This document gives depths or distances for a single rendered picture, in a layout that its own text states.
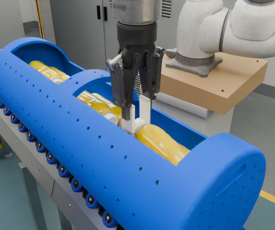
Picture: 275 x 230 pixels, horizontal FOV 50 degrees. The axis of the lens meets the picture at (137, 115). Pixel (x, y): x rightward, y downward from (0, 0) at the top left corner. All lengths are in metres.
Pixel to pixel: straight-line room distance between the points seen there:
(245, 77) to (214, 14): 0.27
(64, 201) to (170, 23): 1.75
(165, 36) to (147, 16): 1.91
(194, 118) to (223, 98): 0.16
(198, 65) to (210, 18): 0.18
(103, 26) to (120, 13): 2.36
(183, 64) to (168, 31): 1.23
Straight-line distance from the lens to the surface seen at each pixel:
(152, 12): 0.53
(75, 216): 0.89
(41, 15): 1.75
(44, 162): 1.00
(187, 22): 1.13
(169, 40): 2.42
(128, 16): 0.53
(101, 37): 2.95
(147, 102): 0.64
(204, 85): 1.11
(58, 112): 0.73
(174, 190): 0.49
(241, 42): 1.10
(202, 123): 1.16
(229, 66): 1.27
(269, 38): 1.10
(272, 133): 2.98
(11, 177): 2.45
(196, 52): 1.16
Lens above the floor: 1.54
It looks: 31 degrees down
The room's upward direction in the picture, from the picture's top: straight up
